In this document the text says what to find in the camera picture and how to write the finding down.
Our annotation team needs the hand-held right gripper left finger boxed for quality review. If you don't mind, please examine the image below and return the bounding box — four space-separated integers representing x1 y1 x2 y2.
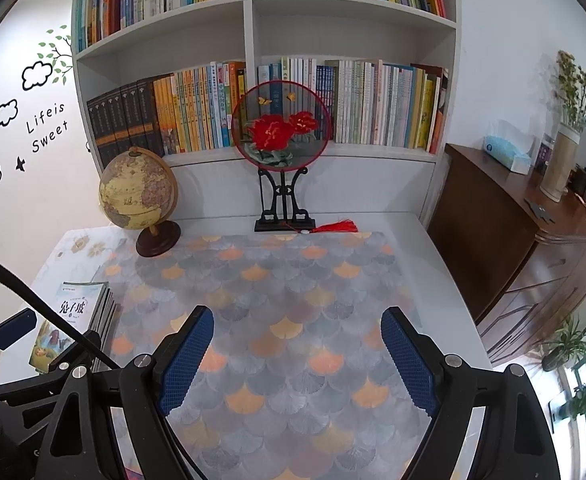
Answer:
38 305 215 480

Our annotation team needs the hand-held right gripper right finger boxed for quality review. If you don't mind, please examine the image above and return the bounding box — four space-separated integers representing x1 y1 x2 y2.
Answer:
380 306 561 480

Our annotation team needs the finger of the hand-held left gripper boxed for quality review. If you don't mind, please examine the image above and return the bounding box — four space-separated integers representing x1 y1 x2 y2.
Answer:
0 329 102 404
0 308 38 361

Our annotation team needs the stack of paperbacks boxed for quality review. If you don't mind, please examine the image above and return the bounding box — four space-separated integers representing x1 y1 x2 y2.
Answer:
29 280 122 376

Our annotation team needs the red floral cloth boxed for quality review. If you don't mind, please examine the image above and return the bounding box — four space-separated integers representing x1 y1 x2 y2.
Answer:
113 460 144 480

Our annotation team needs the potted green plant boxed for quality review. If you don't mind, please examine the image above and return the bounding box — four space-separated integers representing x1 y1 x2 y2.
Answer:
538 315 586 373

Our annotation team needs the red tassel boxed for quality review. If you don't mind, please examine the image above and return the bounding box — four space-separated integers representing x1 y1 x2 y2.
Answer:
293 219 361 236

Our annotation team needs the brown wooden cabinet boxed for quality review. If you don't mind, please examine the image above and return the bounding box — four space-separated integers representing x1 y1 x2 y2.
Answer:
425 142 586 366

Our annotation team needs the yellow globe on wooden base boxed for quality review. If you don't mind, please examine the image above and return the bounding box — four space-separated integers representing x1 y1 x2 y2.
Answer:
98 146 182 258

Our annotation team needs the flat grey ornament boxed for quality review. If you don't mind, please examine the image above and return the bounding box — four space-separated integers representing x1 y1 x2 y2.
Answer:
523 198 558 222

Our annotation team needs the light blue tissue box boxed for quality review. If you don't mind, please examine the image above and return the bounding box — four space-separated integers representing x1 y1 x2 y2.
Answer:
484 120 532 176

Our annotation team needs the row of black hardcover volumes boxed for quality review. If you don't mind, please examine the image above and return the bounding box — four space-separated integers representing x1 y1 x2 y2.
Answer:
87 80 168 168

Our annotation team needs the red flower fan ornament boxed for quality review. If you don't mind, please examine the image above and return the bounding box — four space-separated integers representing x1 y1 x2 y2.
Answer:
231 80 332 233

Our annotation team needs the purple package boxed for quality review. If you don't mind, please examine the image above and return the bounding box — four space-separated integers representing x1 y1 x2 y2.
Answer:
533 132 556 178

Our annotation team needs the tall beige vase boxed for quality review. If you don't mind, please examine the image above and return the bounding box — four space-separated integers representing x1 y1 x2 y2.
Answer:
539 122 582 204

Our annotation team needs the row of orange yellow spines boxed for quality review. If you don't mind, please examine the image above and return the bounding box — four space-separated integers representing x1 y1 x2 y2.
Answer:
153 61 248 156

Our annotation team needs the row of pale spines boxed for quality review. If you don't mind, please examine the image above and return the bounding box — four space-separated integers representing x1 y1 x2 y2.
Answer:
257 57 450 155

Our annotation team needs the green tree branch decal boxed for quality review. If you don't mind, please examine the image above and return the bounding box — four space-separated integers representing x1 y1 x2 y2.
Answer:
38 24 74 86

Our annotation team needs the vase with green plant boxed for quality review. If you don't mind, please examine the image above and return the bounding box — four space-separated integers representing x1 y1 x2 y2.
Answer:
555 50 586 133

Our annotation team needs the white bookshelf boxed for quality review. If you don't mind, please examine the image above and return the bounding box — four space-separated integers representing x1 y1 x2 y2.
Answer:
70 0 461 226

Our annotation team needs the black lettering wall decal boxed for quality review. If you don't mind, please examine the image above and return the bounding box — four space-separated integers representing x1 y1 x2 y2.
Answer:
25 103 70 154

